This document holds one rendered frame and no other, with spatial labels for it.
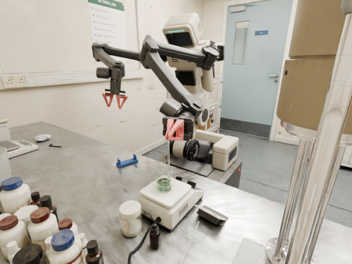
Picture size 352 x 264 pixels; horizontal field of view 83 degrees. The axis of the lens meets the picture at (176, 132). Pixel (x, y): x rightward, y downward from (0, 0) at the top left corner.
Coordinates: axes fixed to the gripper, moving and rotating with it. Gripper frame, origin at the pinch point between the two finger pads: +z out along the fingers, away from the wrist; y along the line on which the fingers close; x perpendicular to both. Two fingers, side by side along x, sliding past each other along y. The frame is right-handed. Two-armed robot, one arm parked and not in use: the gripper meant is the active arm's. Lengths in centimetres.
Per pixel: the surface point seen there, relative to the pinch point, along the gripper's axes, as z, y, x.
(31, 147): -17, -86, 23
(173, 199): 5.4, 3.3, 16.9
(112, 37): -141, -116, -42
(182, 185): -2.0, 3.6, 16.9
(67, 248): 28.1, -11.4, 15.4
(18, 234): 27.2, -28.4, 18.8
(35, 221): 25.0, -24.3, 15.6
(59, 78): -80, -128, -6
